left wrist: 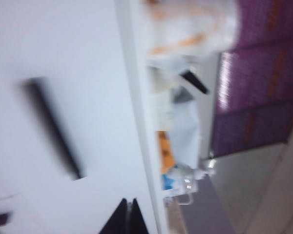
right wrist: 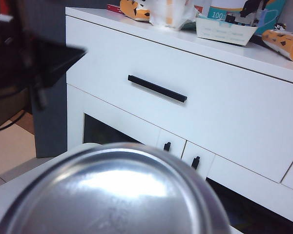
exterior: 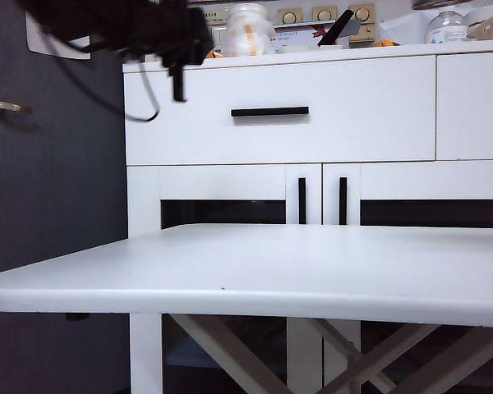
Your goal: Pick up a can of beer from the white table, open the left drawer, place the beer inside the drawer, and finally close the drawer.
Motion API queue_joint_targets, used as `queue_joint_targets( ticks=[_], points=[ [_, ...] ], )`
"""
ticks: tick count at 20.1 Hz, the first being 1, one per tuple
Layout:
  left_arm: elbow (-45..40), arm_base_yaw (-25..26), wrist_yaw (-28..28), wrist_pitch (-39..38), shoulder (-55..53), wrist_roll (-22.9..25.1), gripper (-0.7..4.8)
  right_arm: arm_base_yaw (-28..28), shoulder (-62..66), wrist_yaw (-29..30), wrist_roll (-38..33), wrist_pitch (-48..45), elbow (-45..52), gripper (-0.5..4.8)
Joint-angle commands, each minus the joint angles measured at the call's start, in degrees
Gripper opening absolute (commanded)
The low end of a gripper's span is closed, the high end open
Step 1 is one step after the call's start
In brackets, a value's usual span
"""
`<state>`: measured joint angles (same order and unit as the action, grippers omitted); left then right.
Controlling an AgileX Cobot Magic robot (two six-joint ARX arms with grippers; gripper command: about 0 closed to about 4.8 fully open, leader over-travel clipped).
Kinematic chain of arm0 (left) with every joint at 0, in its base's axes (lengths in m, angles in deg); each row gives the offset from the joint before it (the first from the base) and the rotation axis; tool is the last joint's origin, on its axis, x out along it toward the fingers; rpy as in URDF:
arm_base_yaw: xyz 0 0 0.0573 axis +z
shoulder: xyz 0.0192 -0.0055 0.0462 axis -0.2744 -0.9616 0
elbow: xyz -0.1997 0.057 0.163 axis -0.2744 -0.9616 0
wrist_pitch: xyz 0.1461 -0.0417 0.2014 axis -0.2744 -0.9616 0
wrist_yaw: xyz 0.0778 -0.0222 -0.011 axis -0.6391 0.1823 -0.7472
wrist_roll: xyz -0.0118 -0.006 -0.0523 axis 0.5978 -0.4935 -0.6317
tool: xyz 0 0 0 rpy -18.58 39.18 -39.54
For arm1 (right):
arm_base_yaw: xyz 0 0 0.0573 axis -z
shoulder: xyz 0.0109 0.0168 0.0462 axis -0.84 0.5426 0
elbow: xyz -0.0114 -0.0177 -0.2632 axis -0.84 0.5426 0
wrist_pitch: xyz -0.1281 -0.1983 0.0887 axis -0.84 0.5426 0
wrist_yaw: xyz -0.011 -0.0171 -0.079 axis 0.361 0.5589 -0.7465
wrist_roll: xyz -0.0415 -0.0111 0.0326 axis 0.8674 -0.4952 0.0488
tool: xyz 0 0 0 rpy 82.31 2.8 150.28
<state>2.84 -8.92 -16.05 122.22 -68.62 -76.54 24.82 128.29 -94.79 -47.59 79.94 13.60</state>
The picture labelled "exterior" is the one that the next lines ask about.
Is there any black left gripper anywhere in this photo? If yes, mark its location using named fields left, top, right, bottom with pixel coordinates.
left=155, top=6, right=214, bottom=103

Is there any black drawer bar handle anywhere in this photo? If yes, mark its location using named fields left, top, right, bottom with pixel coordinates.
left=230, top=107, right=310, bottom=118

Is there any clear jar with orange contents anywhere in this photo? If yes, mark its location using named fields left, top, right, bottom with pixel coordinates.
left=224, top=2, right=275, bottom=57

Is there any white printed box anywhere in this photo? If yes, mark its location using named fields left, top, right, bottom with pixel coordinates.
left=270, top=23, right=328, bottom=54

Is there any white glass panel cabinet door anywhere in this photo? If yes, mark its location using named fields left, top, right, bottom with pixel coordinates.
left=127, top=163, right=323, bottom=394
left=322, top=163, right=493, bottom=394

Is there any dark grey room door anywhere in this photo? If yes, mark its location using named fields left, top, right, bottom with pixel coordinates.
left=0, top=0, right=131, bottom=394

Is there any white cabinet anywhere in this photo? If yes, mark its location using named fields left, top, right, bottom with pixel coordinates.
left=122, top=40, right=493, bottom=394

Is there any white plastic bag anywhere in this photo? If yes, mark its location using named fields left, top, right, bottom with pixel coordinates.
left=376, top=7, right=435, bottom=45

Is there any clear bottle with blue label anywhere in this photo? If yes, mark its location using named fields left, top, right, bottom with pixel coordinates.
left=425, top=10, right=470, bottom=45

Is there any white folding table leg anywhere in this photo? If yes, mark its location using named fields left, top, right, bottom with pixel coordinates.
left=402, top=328, right=493, bottom=394
left=332, top=323, right=443, bottom=394
left=307, top=318, right=399, bottom=394
left=164, top=314, right=293, bottom=394

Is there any white wall socket plate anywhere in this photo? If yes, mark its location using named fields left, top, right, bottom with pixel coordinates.
left=200, top=7, right=231, bottom=47

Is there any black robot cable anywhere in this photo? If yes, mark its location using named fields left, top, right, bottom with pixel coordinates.
left=40, top=24, right=162, bottom=123

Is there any beige dial wall switch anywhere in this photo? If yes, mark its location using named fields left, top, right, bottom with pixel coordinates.
left=311, top=5, right=339, bottom=24
left=348, top=2, right=377, bottom=42
left=275, top=7, right=304, bottom=26

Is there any black handled grey knife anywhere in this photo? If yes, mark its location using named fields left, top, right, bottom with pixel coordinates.
left=317, top=8, right=361, bottom=48

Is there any brass door lever handle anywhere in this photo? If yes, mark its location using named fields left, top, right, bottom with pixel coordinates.
left=0, top=97, right=33, bottom=116

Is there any black door bar handle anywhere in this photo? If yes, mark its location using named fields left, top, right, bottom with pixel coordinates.
left=339, top=176, right=348, bottom=226
left=297, top=176, right=307, bottom=225

